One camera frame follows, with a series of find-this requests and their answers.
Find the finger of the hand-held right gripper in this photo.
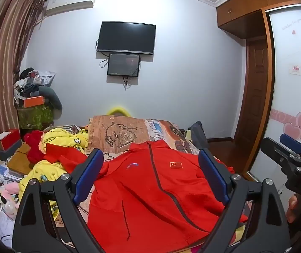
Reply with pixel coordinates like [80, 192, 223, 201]
[260, 137, 301, 176]
[279, 133, 301, 162]

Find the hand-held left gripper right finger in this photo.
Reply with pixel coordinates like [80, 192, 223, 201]
[198, 148, 292, 253]

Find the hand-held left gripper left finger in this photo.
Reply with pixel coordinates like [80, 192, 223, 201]
[12, 148, 107, 253]

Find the red zip jacket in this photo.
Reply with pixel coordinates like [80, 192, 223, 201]
[43, 140, 248, 251]

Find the person's right hand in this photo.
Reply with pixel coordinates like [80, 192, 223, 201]
[287, 193, 300, 223]

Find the printed bed blanket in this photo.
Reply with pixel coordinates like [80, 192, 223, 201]
[52, 114, 246, 253]

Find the dark blue cloth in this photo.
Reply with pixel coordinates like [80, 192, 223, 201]
[188, 121, 208, 151]

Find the yellow printed fleece pajamas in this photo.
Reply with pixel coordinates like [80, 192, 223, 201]
[18, 128, 90, 228]

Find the red plush garment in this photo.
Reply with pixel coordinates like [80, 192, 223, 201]
[24, 130, 47, 164]

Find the brown folded cloth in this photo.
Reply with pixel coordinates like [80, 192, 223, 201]
[7, 144, 35, 176]

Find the green printed bag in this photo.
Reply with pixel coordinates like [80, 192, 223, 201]
[17, 104, 55, 131]

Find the grey plastic holder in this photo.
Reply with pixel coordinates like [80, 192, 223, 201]
[0, 142, 23, 162]

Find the grey cushion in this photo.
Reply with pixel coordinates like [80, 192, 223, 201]
[38, 85, 63, 112]

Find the pink plush toy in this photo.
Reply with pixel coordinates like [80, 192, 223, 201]
[4, 182, 21, 217]

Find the red and white box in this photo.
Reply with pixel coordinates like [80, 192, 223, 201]
[0, 129, 23, 151]

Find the orange box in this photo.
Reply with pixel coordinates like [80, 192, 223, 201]
[24, 96, 45, 108]

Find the pile of clutter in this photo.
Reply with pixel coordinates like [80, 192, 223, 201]
[13, 67, 56, 104]

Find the small black monitor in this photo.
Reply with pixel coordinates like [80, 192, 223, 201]
[107, 53, 141, 77]

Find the striped brown curtain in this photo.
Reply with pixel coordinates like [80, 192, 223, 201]
[0, 0, 47, 170]

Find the wooden overhead cabinet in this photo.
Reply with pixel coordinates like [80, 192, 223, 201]
[216, 0, 301, 40]

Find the white air conditioner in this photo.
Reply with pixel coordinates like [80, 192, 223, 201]
[45, 0, 97, 16]

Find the yellow ring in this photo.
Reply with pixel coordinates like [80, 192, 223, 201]
[107, 106, 130, 117]

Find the wall-mounted black television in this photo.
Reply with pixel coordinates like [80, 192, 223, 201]
[97, 21, 157, 56]

